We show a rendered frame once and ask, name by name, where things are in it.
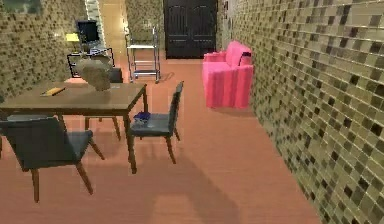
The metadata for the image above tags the black television set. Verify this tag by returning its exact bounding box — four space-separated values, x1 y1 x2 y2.
75 19 102 47

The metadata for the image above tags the pink armchair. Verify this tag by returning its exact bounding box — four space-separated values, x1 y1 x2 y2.
201 40 255 110

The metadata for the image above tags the silver metal shelf cart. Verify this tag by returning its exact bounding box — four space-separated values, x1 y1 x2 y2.
125 27 162 84

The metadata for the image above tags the brown wooden dining table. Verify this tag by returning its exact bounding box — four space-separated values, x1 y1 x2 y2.
0 81 149 175

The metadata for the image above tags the yellow pencil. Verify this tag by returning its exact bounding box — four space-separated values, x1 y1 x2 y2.
40 86 67 98

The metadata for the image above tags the light brown vase with faces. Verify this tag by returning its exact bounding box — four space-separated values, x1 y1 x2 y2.
76 54 115 92

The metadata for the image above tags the black frame side table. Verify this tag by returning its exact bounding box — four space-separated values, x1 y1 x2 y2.
66 46 116 79

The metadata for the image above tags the framed wall picture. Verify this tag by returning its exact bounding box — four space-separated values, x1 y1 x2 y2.
2 0 43 15

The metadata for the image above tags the black double door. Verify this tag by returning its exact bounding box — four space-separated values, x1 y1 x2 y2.
163 0 219 60

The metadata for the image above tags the blue object on chair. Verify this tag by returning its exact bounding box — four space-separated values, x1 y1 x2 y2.
133 111 152 125

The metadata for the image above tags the dark grey wooden-legged chair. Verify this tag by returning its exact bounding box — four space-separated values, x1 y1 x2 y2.
83 67 125 142
128 80 185 165
0 115 106 204

